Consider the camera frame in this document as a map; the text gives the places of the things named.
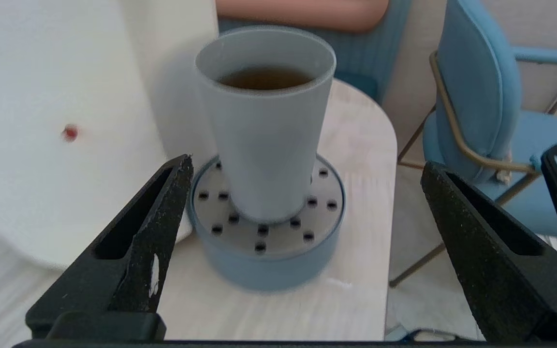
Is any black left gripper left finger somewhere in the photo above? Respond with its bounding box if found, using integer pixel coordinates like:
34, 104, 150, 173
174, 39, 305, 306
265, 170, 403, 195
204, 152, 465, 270
26, 155, 194, 339

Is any grey plastic cup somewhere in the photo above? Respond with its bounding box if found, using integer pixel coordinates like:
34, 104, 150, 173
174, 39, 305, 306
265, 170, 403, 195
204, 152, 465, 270
195, 25, 337, 224

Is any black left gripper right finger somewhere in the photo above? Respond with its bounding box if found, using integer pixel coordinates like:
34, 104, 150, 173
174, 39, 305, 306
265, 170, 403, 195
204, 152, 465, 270
421, 161, 557, 341

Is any large dark tea dispenser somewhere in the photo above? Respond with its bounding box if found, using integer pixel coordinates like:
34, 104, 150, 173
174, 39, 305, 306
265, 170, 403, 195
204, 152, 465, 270
0, 0, 219, 269

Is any pink bolster cushion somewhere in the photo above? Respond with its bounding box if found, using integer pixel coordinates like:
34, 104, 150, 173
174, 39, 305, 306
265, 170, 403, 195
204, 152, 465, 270
216, 0, 389, 33

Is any dark blue bench seat cushion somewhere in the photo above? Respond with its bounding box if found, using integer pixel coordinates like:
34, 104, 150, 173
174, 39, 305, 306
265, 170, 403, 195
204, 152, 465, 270
334, 72, 381, 104

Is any large round perforated drip tray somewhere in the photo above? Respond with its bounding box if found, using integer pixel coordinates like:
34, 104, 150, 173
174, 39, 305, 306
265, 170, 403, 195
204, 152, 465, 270
187, 154, 347, 293

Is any blue chair with brass frame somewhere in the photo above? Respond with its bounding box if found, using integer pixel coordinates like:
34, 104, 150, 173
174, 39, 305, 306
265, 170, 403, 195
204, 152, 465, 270
390, 0, 557, 288

